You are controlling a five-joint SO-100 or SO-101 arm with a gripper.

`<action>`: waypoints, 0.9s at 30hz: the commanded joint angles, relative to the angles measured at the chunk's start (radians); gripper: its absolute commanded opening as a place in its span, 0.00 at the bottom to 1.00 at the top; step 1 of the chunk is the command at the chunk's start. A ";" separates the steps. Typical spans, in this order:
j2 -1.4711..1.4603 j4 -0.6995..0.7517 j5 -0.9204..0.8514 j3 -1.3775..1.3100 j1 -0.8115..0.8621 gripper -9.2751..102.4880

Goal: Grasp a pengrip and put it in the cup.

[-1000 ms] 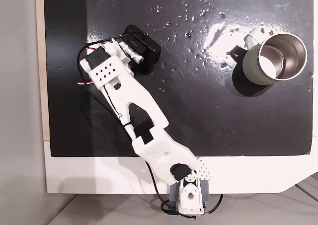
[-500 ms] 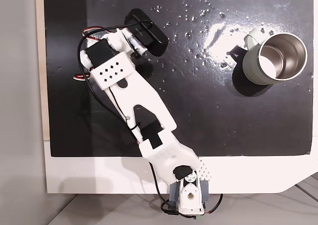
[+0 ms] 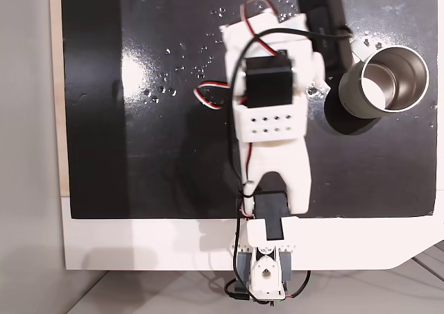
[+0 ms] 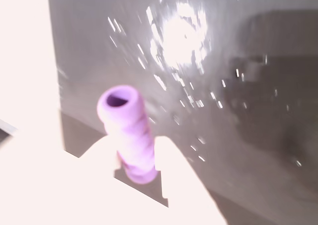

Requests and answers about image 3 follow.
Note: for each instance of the black glossy mat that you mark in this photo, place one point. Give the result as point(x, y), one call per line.
point(156, 154)

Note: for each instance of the light wooden board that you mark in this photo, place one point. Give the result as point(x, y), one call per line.
point(57, 102)

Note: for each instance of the metal cup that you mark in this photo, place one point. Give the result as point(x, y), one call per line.
point(392, 78)

